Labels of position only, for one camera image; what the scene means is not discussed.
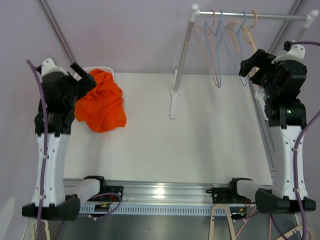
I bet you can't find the metal clothes rack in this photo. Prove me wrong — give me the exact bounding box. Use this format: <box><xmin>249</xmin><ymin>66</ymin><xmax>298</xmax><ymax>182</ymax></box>
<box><xmin>169</xmin><ymin>0</ymin><xmax>320</xmax><ymax>119</ymax></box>

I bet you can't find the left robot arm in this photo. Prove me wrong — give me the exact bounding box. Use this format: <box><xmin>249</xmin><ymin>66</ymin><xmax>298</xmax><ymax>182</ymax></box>
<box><xmin>21</xmin><ymin>57</ymin><xmax>108</xmax><ymax>221</ymax></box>

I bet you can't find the beige plastic hanger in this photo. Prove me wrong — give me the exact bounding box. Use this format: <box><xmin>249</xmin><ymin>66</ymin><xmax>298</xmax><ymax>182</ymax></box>
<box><xmin>226</xmin><ymin>9</ymin><xmax>258</xmax><ymax>57</ymax></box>

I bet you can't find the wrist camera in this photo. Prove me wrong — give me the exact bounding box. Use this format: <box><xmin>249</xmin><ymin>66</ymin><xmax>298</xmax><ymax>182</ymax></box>
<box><xmin>36</xmin><ymin>57</ymin><xmax>68</xmax><ymax>77</ymax></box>
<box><xmin>271</xmin><ymin>41</ymin><xmax>306</xmax><ymax>64</ymax></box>

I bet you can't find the pink wire hanger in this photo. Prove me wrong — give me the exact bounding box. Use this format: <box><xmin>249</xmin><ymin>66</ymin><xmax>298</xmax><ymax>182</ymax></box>
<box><xmin>192</xmin><ymin>9</ymin><xmax>222</xmax><ymax>89</ymax></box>

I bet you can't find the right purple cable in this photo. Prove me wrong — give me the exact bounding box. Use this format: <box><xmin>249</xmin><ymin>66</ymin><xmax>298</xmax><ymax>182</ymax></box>
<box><xmin>268</xmin><ymin>41</ymin><xmax>320</xmax><ymax>240</ymax></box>

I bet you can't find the beige hanger on floor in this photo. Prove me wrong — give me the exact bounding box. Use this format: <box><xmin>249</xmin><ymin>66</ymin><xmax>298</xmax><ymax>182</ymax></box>
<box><xmin>208</xmin><ymin>203</ymin><xmax>236</xmax><ymax>240</ymax></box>

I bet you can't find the beige hanger bottom right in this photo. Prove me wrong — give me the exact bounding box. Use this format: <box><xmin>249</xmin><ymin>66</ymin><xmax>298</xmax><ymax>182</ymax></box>
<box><xmin>284</xmin><ymin>225</ymin><xmax>318</xmax><ymax>240</ymax></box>

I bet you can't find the orange t shirt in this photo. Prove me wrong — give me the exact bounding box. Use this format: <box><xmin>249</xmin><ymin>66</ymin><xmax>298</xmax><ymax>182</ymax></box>
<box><xmin>74</xmin><ymin>68</ymin><xmax>127</xmax><ymax>133</ymax></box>

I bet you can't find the aluminium mounting rail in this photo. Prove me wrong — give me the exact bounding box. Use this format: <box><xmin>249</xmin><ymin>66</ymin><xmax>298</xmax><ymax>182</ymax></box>
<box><xmin>62</xmin><ymin>177</ymin><xmax>306</xmax><ymax>216</ymax></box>

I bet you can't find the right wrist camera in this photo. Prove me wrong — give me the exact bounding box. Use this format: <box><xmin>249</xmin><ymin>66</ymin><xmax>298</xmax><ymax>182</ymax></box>
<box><xmin>271</xmin><ymin>41</ymin><xmax>306</xmax><ymax>64</ymax></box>

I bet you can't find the lavender blue wire hanger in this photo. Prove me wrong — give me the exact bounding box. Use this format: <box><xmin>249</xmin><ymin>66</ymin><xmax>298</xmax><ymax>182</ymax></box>
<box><xmin>236</xmin><ymin>11</ymin><xmax>247</xmax><ymax>87</ymax></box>

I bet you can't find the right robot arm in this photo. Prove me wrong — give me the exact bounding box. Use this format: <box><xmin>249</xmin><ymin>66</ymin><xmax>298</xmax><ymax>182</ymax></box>
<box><xmin>227</xmin><ymin>49</ymin><xmax>316</xmax><ymax>214</ymax></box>

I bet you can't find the beige hanger bottom left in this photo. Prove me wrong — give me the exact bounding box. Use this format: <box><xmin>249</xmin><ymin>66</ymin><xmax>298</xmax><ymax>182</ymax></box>
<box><xmin>29</xmin><ymin>219</ymin><xmax>51</xmax><ymax>240</ymax></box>

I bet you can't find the pink hanger on floor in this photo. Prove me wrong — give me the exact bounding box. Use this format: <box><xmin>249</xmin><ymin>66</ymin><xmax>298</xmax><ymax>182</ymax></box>
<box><xmin>235</xmin><ymin>206</ymin><xmax>273</xmax><ymax>240</ymax></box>

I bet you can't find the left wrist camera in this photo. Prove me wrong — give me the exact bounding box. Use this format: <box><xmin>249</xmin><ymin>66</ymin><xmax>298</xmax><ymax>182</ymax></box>
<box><xmin>36</xmin><ymin>57</ymin><xmax>68</xmax><ymax>77</ymax></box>

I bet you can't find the white perforated plastic basket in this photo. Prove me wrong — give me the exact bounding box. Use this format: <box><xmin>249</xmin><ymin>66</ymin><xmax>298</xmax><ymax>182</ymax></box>
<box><xmin>74</xmin><ymin>66</ymin><xmax>115</xmax><ymax>81</ymax></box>

